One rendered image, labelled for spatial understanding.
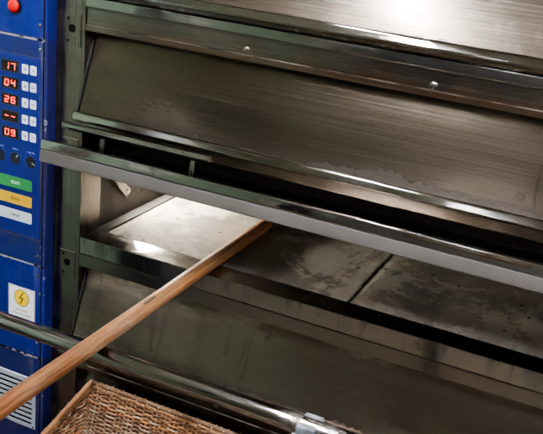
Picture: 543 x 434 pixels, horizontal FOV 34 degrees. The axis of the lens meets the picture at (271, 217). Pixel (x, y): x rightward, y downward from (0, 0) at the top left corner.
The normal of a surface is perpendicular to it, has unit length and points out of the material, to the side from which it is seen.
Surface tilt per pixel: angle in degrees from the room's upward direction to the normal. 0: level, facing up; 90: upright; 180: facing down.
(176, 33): 90
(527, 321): 0
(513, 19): 70
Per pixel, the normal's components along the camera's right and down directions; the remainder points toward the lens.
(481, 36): -0.36, -0.05
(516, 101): -0.41, 0.29
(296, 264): 0.11, -0.93
